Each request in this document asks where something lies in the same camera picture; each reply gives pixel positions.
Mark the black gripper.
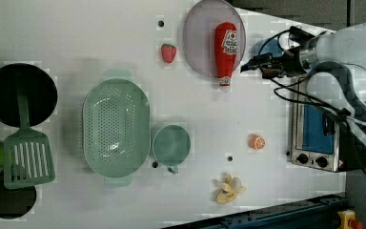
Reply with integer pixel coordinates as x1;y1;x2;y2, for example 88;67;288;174
240;47;306;78

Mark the red ketchup bottle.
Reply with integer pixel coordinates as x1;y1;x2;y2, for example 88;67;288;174
214;22;237;87

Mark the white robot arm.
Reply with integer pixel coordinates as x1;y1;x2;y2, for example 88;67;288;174
240;23;366;148

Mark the grey round plate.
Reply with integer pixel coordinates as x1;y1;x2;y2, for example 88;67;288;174
183;0;246;77

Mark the orange half toy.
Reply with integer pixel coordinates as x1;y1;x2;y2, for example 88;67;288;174
248;135;266;151

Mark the red strawberry toy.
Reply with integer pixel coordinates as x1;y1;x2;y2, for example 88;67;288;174
161;44;177;64

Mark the silver toaster oven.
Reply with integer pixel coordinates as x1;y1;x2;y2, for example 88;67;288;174
288;94;366;173

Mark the green mug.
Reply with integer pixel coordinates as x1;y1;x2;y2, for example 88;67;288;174
152;125;191;175

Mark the peeled banana toy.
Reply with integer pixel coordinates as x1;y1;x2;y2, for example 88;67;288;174
215;175;247;204

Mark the green perforated colander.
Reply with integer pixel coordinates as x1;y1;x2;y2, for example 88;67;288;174
82;69;151;187

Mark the yellow red emergency button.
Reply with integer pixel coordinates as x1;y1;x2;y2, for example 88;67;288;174
337;210;364;229

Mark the green slotted spatula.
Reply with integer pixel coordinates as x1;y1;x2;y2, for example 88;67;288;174
4;94;55;190

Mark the black round pan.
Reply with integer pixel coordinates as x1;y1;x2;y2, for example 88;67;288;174
0;63;58;127

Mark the blue metal frame rail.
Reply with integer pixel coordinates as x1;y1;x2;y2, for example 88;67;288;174
163;195;348;229

